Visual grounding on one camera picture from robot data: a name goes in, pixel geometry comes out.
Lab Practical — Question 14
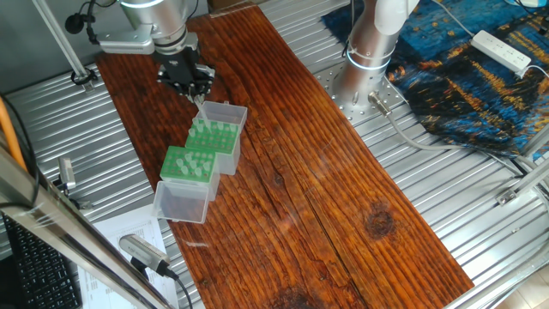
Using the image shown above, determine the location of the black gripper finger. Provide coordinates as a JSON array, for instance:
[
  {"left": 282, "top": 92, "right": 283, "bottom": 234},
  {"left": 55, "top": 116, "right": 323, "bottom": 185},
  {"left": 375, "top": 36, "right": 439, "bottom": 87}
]
[
  {"left": 168, "top": 81, "right": 202, "bottom": 101},
  {"left": 194, "top": 64, "right": 216, "bottom": 98}
]

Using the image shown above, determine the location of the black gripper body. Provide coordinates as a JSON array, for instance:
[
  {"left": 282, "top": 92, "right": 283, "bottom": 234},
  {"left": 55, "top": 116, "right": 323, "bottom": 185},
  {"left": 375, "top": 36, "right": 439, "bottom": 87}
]
[{"left": 154, "top": 44, "right": 202, "bottom": 88}]

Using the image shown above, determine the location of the clear box green tip rack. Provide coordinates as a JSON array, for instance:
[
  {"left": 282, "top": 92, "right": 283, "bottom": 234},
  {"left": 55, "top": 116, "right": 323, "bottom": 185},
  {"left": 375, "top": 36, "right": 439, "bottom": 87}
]
[
  {"left": 184, "top": 100, "right": 249, "bottom": 176},
  {"left": 152, "top": 144, "right": 222, "bottom": 225}
]

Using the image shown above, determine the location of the thin silver rod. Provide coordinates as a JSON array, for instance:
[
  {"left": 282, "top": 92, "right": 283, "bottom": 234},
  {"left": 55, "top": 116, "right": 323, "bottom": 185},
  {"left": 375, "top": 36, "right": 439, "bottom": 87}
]
[{"left": 32, "top": 0, "right": 89, "bottom": 82}]

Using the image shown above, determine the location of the small grey mounted device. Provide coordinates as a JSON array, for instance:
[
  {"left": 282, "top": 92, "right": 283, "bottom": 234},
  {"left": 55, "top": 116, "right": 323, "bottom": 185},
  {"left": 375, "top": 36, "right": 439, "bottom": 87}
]
[{"left": 53, "top": 156, "right": 94, "bottom": 211}]

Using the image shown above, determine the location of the brown wooden board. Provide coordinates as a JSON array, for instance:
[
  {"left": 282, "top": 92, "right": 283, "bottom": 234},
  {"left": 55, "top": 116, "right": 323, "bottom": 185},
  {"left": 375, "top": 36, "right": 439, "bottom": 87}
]
[{"left": 96, "top": 6, "right": 475, "bottom": 309}]

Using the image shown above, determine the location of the white printed paper sheet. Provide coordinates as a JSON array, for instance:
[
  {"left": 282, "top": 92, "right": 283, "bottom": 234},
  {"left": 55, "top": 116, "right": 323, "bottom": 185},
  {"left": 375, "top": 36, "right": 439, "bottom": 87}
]
[{"left": 76, "top": 203, "right": 179, "bottom": 309}]

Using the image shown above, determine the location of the orange tube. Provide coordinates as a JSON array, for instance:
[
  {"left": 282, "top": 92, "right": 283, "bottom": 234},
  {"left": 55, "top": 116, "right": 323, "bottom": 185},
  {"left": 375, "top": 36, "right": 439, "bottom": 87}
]
[{"left": 0, "top": 96, "right": 27, "bottom": 173}]

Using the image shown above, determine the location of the black computer keyboard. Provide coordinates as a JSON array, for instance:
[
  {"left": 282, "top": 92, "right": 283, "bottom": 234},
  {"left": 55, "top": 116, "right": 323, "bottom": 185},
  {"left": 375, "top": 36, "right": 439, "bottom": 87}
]
[{"left": 2, "top": 214, "right": 82, "bottom": 309}]

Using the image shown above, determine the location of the blue painted cloth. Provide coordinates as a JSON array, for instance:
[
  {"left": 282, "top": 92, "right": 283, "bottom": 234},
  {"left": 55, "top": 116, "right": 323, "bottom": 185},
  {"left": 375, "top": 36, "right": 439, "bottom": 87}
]
[{"left": 321, "top": 0, "right": 549, "bottom": 158}]

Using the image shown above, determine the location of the white power strip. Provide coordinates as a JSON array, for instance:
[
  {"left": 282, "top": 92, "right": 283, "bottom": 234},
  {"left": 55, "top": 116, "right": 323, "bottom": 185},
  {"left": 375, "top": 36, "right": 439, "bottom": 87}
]
[{"left": 470, "top": 28, "right": 533, "bottom": 74}]

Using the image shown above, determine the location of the silver camera mount bracket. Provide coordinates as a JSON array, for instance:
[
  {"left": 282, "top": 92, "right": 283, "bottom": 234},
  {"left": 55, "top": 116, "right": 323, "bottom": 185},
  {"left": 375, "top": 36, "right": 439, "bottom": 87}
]
[{"left": 96, "top": 24, "right": 156, "bottom": 56}]

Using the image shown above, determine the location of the black cable loop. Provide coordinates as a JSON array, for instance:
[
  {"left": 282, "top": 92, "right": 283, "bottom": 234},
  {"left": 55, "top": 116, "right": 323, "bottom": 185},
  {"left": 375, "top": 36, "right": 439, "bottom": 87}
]
[{"left": 70, "top": 67, "right": 99, "bottom": 86}]

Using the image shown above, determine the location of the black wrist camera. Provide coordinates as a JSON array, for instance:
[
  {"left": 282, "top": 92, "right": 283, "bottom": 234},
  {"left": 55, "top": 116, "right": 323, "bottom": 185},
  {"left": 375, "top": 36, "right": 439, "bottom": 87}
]
[{"left": 64, "top": 11, "right": 98, "bottom": 44}]

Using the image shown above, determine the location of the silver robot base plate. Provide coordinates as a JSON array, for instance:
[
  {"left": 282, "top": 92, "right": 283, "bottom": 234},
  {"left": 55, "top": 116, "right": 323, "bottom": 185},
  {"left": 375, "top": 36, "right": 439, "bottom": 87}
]
[{"left": 315, "top": 64, "right": 408, "bottom": 128}]

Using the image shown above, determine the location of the black base cable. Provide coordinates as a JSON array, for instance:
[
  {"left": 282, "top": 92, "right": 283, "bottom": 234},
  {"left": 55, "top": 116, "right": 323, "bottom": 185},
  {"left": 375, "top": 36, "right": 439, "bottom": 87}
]
[{"left": 341, "top": 0, "right": 359, "bottom": 59}]

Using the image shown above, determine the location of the silver exterior camera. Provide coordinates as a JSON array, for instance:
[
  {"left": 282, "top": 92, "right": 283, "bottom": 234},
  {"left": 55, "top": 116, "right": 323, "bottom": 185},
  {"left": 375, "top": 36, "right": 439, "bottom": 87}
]
[{"left": 118, "top": 233, "right": 172, "bottom": 278}]

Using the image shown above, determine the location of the grey base cable with connector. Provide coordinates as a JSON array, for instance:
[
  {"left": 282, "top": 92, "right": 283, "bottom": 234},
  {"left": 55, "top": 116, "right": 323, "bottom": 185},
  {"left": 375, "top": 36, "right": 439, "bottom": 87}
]
[{"left": 367, "top": 90, "right": 533, "bottom": 177}]

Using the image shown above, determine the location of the black exterior camera cable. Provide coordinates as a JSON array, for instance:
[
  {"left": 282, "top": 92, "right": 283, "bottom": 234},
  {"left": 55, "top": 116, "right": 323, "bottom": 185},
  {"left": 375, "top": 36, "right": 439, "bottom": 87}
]
[{"left": 165, "top": 265, "right": 195, "bottom": 309}]

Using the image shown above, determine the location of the aluminium frame bar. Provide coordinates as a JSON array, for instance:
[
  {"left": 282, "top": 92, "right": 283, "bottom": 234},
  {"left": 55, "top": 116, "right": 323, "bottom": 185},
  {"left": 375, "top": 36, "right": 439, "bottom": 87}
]
[{"left": 0, "top": 145, "right": 172, "bottom": 309}]

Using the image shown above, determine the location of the white power cable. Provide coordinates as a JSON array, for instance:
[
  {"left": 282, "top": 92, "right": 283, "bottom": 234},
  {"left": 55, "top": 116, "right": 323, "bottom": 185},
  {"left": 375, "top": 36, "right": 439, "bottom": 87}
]
[{"left": 431, "top": 0, "right": 475, "bottom": 38}]

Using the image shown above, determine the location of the aluminium frame rail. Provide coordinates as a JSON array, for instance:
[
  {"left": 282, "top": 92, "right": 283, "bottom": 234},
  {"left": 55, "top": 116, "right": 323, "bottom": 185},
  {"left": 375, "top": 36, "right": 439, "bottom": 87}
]
[{"left": 495, "top": 124, "right": 549, "bottom": 207}]

